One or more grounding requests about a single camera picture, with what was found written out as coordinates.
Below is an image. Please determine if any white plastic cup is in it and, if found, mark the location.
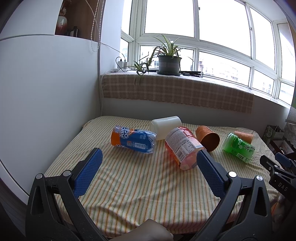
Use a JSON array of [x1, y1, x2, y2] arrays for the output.
[[149, 116, 182, 141]]

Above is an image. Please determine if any orange paper cup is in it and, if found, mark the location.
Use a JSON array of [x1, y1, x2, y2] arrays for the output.
[[234, 131, 253, 144]]

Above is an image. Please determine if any brown paper cup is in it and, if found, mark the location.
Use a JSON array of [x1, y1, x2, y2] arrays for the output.
[[196, 126, 220, 152]]

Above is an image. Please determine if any cardboard box with items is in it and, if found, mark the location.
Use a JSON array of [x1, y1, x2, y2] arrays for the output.
[[268, 140, 295, 159]]

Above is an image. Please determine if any white lace cloth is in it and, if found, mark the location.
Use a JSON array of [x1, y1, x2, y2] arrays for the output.
[[284, 106, 296, 148]]

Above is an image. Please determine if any green paper bag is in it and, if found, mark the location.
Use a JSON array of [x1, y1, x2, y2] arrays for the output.
[[262, 125, 284, 145]]

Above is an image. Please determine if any green tea bottle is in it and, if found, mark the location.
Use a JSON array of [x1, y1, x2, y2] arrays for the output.
[[222, 133, 255, 163]]

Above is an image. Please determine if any red orange drink bottle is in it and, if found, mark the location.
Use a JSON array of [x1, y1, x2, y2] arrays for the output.
[[165, 126, 205, 171]]

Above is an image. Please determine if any checkered windowsill cloth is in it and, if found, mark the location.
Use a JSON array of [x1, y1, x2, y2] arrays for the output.
[[101, 73, 254, 114]]

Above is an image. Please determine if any striped table cloth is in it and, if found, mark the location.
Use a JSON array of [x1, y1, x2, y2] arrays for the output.
[[43, 115, 282, 239]]

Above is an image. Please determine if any black object on windowsill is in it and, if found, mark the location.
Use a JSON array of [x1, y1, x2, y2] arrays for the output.
[[180, 71, 204, 78]]

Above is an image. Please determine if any blue orange drink bottle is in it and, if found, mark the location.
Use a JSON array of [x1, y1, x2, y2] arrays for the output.
[[111, 126, 157, 154]]

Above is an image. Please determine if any white cabinet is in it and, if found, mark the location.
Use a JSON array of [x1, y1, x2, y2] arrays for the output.
[[1, 1, 99, 203]]

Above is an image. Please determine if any potted spider plant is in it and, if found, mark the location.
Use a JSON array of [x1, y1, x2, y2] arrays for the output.
[[154, 35, 182, 76]]

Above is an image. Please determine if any small hanging plant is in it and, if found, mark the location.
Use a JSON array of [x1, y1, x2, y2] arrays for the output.
[[132, 54, 154, 80]]

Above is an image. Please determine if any ceramic vase on shelf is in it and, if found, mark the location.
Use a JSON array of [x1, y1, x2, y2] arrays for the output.
[[55, 7, 68, 35]]

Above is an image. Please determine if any white charger with cable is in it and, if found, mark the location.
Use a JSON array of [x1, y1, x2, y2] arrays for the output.
[[115, 56, 127, 72]]

